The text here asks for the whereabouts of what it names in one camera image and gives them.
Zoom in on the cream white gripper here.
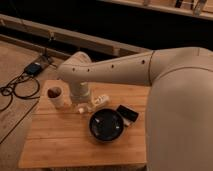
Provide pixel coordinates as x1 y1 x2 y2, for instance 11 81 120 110
69 82 110 114

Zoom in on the dark ceramic bowl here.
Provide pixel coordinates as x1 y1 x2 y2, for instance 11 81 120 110
89 108 124 142

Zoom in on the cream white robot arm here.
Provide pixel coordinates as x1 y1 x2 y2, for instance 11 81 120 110
58 47 213 171

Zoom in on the white cup with dark drink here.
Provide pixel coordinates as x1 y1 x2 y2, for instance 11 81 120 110
47 87 64 109

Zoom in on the wooden table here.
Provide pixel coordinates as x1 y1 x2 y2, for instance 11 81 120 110
19 80 149 168

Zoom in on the black rectangular phone-like device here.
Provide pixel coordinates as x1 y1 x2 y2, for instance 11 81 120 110
116 105 139 126

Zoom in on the black power adapter box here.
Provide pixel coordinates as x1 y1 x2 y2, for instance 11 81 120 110
23 55 54 76

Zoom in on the black cable on floor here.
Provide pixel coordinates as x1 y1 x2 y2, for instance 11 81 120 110
0 72 41 113

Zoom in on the wooden ledge rail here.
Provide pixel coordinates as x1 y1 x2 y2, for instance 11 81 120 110
0 14 148 57

